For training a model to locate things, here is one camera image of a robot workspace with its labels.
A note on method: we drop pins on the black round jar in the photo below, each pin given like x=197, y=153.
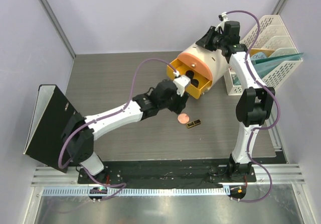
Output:
x=190, y=74
x=195, y=82

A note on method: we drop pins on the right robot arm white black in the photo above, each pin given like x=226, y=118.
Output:
x=255, y=104

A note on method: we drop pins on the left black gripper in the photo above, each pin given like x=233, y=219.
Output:
x=180, y=102

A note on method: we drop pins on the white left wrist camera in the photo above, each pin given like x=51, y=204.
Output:
x=181, y=82

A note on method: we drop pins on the round copper compact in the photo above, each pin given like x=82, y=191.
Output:
x=183, y=118

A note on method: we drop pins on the yellow card in rack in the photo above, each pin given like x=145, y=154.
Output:
x=258, y=53

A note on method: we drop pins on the black binder folder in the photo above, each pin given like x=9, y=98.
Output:
x=46, y=136

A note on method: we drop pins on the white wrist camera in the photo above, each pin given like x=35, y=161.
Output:
x=223, y=17
x=181, y=82

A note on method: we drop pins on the yellow drawer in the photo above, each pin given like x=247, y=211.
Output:
x=204, y=84

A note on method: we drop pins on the black gold lipstick box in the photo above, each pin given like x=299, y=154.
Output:
x=193, y=123

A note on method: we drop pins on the orange top drawer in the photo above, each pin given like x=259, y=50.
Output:
x=196, y=64

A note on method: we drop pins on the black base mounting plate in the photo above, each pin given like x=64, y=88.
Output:
x=171, y=174

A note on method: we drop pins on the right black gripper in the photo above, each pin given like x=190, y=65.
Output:
x=206, y=41

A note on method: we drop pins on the white slotted cable duct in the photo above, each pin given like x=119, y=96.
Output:
x=100, y=191

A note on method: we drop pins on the cream cylindrical drawer organizer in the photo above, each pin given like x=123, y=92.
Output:
x=214, y=59

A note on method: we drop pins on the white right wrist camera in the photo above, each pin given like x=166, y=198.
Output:
x=223, y=17

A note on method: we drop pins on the teal folder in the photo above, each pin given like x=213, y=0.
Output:
x=264, y=66

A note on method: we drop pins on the white perforated file rack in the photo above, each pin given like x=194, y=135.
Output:
x=275, y=36

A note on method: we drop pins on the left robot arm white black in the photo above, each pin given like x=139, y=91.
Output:
x=81, y=132

